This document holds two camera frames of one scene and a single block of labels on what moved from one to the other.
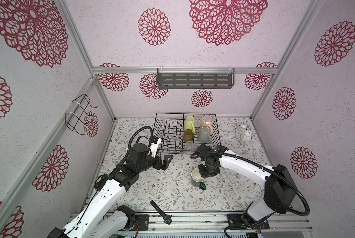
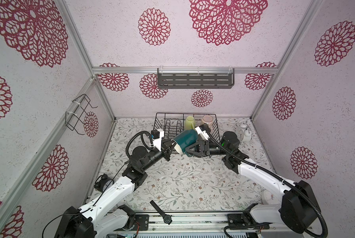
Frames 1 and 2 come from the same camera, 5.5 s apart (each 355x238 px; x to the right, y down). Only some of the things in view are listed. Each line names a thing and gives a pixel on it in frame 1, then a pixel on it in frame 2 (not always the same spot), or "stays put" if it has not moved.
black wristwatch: [166, 217] stays put
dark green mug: [197, 179] → [185, 138]
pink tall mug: [207, 121] stays put
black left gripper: [165, 164] → [167, 144]
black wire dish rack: [183, 133] stays put
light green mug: [190, 123] stays put
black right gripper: [204, 175] → [204, 151]
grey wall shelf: [196, 78] stays put
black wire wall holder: [73, 116] stays put
